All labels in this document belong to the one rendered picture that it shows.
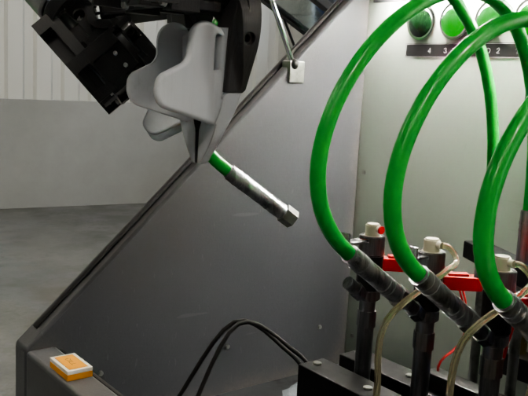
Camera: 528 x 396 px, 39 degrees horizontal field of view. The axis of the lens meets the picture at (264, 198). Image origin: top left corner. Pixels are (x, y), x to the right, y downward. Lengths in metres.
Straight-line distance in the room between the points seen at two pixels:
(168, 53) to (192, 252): 0.56
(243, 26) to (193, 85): 0.05
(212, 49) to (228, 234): 0.61
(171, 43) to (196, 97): 0.05
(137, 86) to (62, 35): 0.33
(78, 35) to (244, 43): 0.38
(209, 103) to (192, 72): 0.02
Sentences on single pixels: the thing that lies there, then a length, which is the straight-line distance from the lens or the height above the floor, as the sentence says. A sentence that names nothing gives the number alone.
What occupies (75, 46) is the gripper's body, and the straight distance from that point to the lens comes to 0.82.
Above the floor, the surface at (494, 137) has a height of 1.23.
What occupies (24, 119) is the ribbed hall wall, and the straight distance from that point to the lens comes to 7.25.
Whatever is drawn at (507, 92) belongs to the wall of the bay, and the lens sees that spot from 1.04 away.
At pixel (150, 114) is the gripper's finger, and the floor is 1.25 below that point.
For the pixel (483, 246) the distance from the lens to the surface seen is 0.53.
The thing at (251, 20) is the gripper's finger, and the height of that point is 1.32.
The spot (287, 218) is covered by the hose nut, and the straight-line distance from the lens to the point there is 0.84.
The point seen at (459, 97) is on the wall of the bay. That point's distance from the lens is 1.09.
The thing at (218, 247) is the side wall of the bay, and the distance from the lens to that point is 1.07.
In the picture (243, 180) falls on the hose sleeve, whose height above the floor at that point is 1.18.
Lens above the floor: 1.29
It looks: 9 degrees down
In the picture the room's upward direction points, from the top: 3 degrees clockwise
